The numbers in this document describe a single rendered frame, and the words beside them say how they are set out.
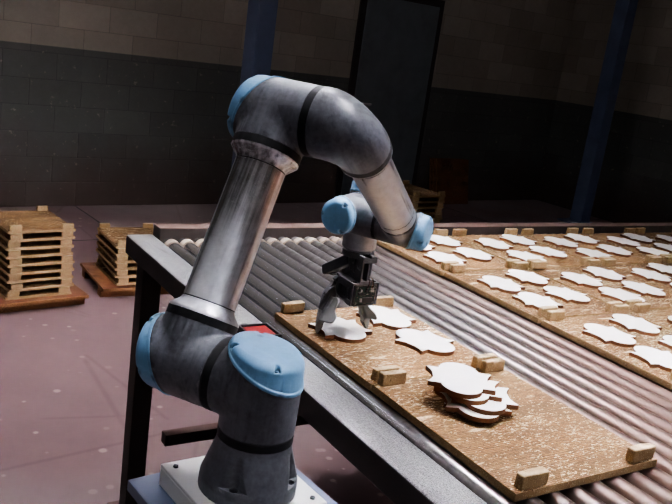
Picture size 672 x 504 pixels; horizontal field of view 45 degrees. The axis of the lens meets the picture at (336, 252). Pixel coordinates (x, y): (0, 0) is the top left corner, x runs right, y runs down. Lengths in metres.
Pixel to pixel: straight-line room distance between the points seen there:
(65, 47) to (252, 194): 5.48
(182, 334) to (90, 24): 5.62
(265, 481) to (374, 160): 0.52
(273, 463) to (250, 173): 0.44
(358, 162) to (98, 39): 5.58
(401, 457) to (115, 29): 5.73
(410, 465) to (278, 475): 0.26
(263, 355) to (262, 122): 0.37
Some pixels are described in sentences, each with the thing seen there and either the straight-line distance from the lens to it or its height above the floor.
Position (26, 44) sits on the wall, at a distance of 6.60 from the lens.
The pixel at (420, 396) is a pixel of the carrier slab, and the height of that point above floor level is 0.94.
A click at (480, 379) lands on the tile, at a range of 1.59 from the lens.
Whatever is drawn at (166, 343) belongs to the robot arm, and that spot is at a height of 1.11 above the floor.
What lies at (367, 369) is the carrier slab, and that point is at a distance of 1.67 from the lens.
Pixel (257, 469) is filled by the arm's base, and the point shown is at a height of 0.97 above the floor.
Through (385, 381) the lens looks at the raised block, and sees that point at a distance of 1.60.
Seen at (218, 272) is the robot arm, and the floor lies 1.21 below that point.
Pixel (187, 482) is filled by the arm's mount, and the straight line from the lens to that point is 1.28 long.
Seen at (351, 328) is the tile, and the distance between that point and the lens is 1.86.
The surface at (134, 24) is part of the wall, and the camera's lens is 6.88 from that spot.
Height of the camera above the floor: 1.57
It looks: 15 degrees down
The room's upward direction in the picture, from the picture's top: 8 degrees clockwise
